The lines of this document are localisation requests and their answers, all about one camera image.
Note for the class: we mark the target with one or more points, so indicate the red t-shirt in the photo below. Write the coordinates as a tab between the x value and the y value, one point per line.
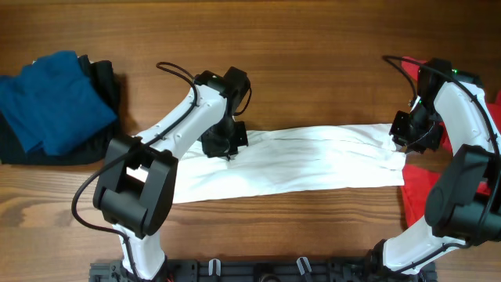
419	181

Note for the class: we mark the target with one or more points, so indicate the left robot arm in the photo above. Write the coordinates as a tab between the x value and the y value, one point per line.
136	188

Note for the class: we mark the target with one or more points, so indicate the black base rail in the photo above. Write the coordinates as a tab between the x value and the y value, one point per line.
331	270

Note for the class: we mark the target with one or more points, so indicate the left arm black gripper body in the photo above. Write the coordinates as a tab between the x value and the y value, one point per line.
225	139

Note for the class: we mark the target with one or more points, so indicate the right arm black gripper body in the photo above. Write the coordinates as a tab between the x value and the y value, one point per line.
418	130

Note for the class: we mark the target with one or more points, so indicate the blue folded shirt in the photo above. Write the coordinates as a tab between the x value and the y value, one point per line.
52	105

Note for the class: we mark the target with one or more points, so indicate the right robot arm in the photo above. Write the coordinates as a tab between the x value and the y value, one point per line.
463	207

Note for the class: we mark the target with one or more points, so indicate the black folded garment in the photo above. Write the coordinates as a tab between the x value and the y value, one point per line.
106	84

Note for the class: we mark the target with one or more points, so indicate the white t-shirt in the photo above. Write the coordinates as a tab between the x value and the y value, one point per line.
292	160

